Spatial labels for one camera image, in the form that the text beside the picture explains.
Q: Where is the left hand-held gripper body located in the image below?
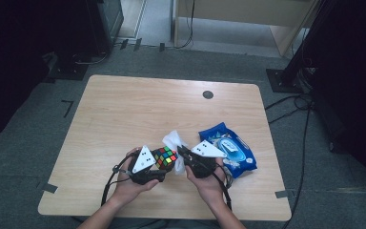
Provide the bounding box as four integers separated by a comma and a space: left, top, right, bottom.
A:
128, 145, 157, 186

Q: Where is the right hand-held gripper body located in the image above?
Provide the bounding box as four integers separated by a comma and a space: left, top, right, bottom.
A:
184, 139, 228, 179

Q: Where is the white wet wipe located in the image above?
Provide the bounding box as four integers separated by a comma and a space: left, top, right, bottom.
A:
161, 129, 189, 176

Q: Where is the multicoloured puzzle cube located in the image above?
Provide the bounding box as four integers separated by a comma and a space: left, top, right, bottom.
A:
152, 146, 179, 172

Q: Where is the blue wet wipes pack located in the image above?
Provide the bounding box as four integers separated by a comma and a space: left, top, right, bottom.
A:
198, 122, 257, 179

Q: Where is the person's right hand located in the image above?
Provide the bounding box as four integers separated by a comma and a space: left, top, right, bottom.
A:
185, 157, 227, 208

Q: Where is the person's left hand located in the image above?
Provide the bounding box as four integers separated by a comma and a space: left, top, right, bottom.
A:
111, 147, 160, 207

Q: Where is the black angled floor tape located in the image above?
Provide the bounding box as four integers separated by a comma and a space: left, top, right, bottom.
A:
60, 99, 74, 118

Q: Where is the black stand base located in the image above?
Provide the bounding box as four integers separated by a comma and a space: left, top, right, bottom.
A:
46, 52, 89, 81

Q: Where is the black metal stand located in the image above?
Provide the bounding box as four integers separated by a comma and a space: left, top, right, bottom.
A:
265, 0, 330, 94

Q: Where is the dark monitor cabinet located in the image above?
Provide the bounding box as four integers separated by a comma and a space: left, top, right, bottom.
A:
85, 0, 125, 57

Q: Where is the light wooden cabinet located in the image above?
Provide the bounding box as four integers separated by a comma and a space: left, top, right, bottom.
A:
173, 0, 319, 58

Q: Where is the right hand-held gripper cable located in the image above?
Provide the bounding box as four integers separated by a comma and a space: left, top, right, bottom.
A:
211, 165, 233, 212

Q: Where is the hand-held gripper cable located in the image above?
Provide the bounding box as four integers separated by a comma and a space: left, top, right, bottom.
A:
100, 152, 138, 206
211, 165, 233, 212

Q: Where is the left hand-held gripper cable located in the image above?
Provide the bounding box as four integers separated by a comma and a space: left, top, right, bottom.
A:
100, 152, 138, 206

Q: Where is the long black floor cable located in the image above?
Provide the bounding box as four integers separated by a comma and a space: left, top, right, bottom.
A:
280, 106, 313, 229

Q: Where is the black looped floor cable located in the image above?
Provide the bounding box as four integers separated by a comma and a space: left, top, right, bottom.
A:
264, 93, 315, 125

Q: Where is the black hanging cable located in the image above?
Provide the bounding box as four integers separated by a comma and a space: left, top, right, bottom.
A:
174, 0, 195, 50

